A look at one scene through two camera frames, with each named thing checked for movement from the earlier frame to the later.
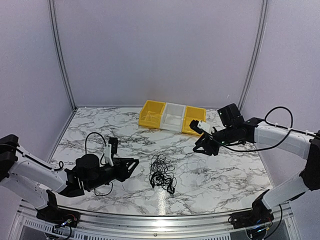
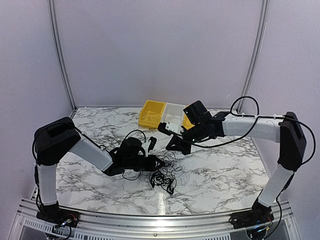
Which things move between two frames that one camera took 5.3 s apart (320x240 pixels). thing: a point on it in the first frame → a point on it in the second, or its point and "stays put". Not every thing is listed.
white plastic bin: (172, 117) stays put
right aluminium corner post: (257, 51) stays put
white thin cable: (193, 166) → (180, 173)
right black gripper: (207, 144) → (179, 146)
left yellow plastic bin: (151, 114) stays put
